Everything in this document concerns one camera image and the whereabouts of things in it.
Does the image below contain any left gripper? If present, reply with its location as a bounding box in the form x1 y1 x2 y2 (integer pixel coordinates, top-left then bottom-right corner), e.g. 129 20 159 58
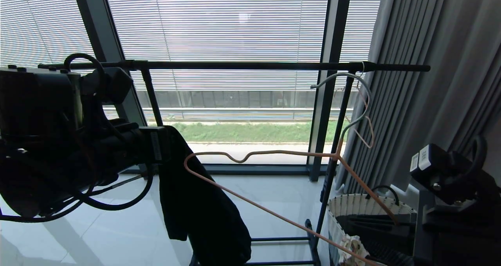
98 122 173 180

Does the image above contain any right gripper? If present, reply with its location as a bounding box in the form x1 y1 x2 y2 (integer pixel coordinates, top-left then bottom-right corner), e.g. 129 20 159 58
413 188 501 266

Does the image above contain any black clothes rack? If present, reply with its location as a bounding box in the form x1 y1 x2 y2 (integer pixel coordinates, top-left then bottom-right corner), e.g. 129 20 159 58
38 59 431 266

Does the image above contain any black garment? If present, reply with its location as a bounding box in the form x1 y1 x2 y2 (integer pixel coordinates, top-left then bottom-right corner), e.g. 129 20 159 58
159 125 252 266

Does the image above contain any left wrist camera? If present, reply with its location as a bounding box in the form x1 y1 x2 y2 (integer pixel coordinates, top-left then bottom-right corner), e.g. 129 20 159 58
80 66 134 105

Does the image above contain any cream printed garment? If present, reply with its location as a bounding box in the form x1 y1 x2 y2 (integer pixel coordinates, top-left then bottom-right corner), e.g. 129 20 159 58
337 235 370 266

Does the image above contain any white laundry basket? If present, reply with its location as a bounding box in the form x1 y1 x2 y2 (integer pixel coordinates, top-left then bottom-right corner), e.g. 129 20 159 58
327 186 419 266

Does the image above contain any beige curtain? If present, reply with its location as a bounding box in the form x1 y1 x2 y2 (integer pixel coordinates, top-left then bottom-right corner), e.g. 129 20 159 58
336 0 501 198

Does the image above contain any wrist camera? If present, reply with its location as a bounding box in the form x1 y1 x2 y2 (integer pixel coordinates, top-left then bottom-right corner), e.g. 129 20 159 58
409 143 472 204
80 66 134 105

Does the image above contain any pink clothes hanger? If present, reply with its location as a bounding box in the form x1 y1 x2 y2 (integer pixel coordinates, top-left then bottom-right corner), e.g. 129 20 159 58
352 80 375 149
183 72 400 266

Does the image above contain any black cable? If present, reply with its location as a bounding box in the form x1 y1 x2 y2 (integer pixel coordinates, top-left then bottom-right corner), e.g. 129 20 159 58
88 174 152 196
0 168 154 223

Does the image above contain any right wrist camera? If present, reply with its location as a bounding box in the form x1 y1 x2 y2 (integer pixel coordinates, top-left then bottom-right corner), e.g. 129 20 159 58
409 143 472 204

